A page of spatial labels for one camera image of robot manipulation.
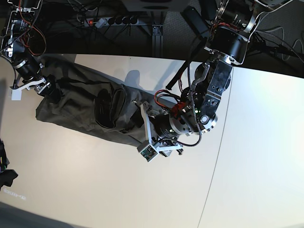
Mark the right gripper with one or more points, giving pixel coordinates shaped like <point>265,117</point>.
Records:
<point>33,78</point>

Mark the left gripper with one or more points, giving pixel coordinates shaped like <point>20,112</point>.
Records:
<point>163,128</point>

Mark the grey green T-shirt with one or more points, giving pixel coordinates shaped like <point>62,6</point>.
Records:
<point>92,103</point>

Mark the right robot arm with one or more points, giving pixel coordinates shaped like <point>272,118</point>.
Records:
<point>15,49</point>

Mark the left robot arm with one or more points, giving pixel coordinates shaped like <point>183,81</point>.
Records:
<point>190,100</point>

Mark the black cloth pile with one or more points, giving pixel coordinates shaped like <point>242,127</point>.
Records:
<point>7,176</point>

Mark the white power strip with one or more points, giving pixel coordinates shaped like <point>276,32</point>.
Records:
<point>110,21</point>

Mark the black power adapter brick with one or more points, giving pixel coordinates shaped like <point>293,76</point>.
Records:
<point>197,24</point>

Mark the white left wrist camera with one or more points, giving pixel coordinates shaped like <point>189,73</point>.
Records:
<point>147,150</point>

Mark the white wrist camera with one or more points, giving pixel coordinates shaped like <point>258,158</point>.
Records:
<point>147,150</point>
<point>16,94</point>

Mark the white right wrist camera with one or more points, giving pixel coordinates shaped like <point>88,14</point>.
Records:
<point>16,94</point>

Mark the aluminium frame post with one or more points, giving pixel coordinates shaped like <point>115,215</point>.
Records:
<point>158,18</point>

